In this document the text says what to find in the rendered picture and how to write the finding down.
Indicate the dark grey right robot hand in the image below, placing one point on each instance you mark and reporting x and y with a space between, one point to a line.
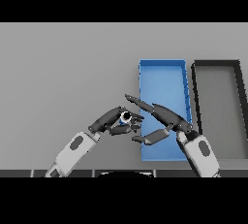
168 116

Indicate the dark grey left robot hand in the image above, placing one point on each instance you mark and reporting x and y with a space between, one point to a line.
108 120

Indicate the blue pipe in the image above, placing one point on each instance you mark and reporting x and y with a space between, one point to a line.
126 117

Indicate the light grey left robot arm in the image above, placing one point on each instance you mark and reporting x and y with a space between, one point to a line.
71 153

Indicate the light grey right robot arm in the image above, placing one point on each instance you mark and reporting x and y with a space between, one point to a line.
199 154

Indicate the blue bin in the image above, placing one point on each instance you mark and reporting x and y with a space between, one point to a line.
163 82

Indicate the dark grey bin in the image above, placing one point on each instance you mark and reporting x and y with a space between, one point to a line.
223 105

